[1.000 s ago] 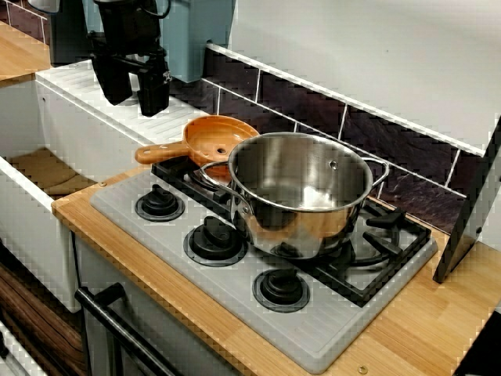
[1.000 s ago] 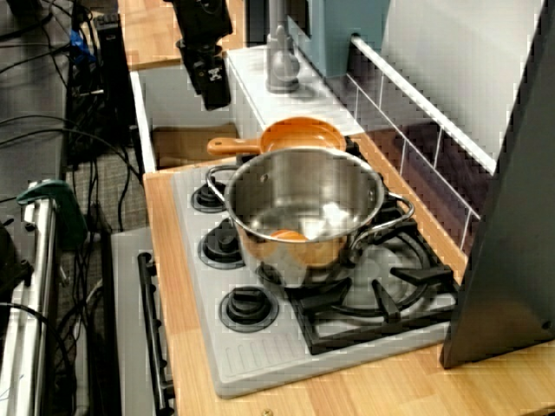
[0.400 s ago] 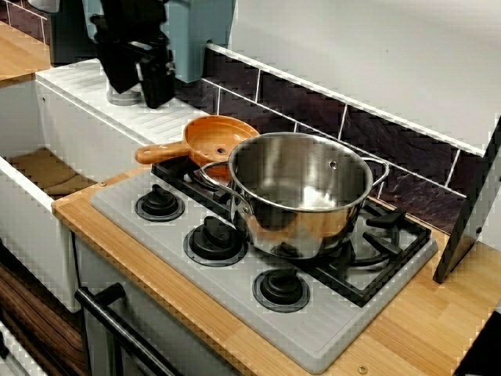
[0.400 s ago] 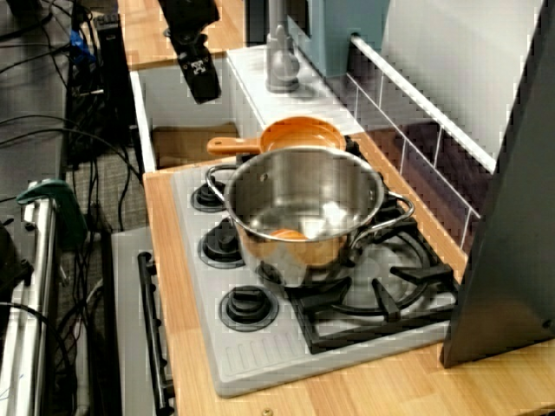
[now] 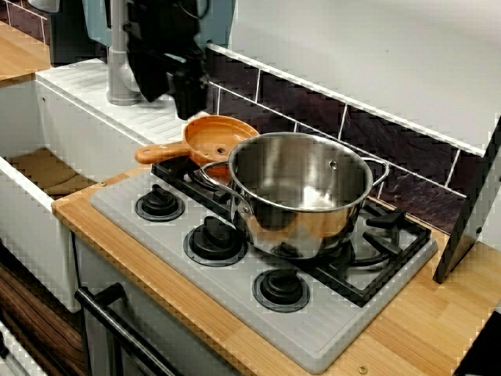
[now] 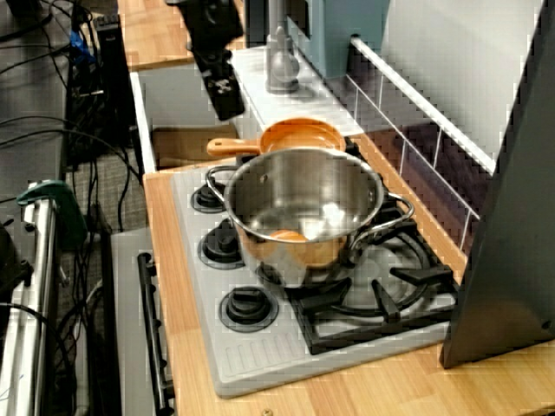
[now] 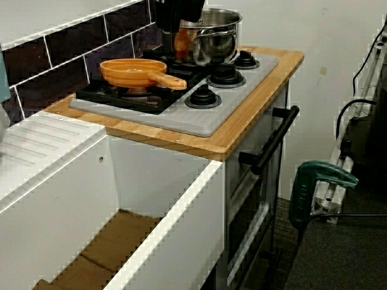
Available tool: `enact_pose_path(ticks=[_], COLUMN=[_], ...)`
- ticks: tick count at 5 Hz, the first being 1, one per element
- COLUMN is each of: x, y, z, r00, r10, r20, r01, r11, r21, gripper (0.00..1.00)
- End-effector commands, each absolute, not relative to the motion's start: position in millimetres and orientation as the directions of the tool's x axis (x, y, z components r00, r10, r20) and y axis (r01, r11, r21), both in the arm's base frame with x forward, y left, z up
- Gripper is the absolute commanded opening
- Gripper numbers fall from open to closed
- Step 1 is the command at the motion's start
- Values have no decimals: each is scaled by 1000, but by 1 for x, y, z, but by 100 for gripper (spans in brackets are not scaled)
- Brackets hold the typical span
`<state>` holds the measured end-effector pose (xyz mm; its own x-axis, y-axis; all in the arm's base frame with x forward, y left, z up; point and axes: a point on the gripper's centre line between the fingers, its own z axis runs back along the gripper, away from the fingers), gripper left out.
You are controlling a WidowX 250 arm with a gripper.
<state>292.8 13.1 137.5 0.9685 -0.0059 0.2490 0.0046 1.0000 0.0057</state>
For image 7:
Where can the wooden stove countertop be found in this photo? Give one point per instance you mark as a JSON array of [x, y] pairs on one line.
[[242, 121]]

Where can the grey oven door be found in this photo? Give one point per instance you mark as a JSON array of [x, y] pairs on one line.
[[251, 193]]

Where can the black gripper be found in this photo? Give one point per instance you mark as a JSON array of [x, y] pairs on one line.
[[190, 9]]

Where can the orange plastic frying pan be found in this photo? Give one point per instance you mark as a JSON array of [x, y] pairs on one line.
[[130, 72]]

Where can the teal box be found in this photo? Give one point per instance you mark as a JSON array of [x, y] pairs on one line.
[[3, 75]]

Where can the grey stove top plate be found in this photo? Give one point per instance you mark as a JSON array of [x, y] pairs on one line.
[[187, 121]]

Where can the stainless steel pot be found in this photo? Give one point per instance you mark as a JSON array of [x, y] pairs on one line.
[[217, 39]]

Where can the white aluminium frame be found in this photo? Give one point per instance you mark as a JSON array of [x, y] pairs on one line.
[[335, 187]]

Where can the black floor box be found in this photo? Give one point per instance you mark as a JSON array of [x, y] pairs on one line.
[[369, 142]]

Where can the black stove knob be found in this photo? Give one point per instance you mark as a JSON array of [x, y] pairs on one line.
[[202, 97], [226, 75], [246, 59]]

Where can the white sink basin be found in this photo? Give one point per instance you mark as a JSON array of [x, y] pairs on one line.
[[45, 193]]

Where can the black burner grate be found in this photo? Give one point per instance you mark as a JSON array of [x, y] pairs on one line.
[[121, 103]]

